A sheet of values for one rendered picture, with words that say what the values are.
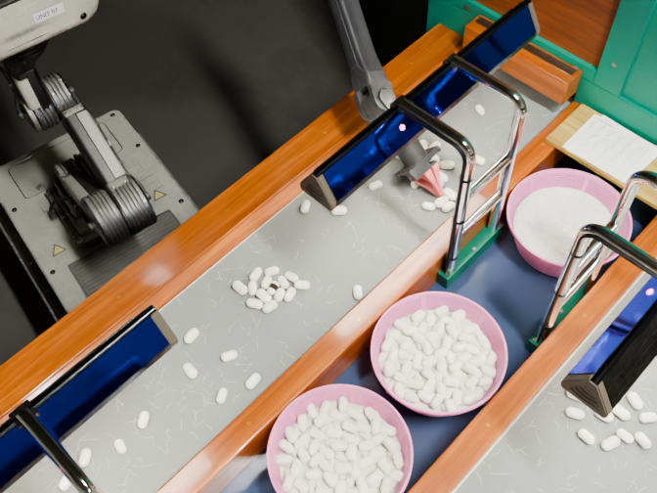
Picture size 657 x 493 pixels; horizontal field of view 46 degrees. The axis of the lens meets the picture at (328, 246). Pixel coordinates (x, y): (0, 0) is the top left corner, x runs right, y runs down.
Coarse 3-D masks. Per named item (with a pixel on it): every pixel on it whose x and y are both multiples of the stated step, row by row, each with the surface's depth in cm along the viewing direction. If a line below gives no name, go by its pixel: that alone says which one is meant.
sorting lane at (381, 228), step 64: (384, 192) 178; (256, 256) 169; (320, 256) 169; (384, 256) 168; (192, 320) 161; (256, 320) 161; (320, 320) 160; (192, 384) 153; (256, 384) 153; (128, 448) 146; (192, 448) 146
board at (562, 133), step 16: (576, 112) 184; (592, 112) 184; (560, 128) 182; (576, 128) 182; (560, 144) 179; (656, 160) 176; (608, 176) 174; (640, 192) 171; (656, 192) 171; (656, 208) 169
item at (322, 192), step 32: (512, 32) 155; (448, 64) 147; (480, 64) 152; (416, 96) 144; (448, 96) 148; (384, 128) 140; (416, 128) 145; (352, 160) 137; (384, 160) 142; (320, 192) 136; (352, 192) 139
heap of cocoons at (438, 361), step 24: (432, 312) 161; (456, 312) 159; (408, 336) 159; (432, 336) 157; (456, 336) 157; (480, 336) 157; (384, 360) 156; (408, 360) 154; (432, 360) 154; (456, 360) 154; (480, 360) 154; (408, 384) 152; (432, 384) 151; (456, 384) 151; (480, 384) 151; (432, 408) 149; (456, 408) 150
